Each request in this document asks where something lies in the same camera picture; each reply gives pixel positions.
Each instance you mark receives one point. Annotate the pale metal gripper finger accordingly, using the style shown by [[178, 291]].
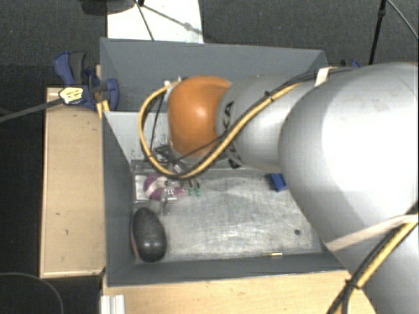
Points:
[[164, 204], [173, 195]]

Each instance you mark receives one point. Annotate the purple and white toy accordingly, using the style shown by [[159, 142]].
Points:
[[152, 188]]

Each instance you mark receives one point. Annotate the black oval toy fruit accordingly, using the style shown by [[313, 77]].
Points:
[[149, 235]]

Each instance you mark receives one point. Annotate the grey metal bin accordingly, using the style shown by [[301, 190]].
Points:
[[229, 218]]

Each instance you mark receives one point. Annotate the pale wood board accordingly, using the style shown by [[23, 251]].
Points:
[[73, 191]]

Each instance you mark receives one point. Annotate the blue block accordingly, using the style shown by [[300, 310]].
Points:
[[276, 182]]

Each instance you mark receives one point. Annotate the small yellow stick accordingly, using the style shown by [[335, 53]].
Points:
[[275, 255]]

